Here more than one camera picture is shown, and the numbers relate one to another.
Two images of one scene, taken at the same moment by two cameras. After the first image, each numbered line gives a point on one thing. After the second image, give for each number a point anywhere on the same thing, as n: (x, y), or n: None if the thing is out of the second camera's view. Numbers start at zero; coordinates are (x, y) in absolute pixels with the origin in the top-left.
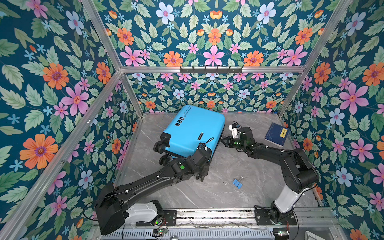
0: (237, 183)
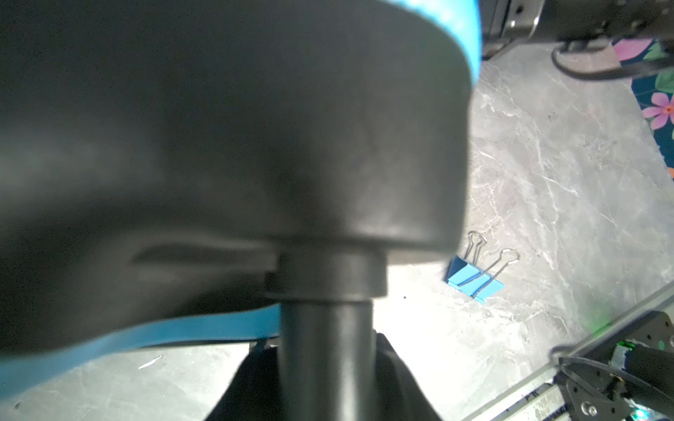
0: (479, 283)
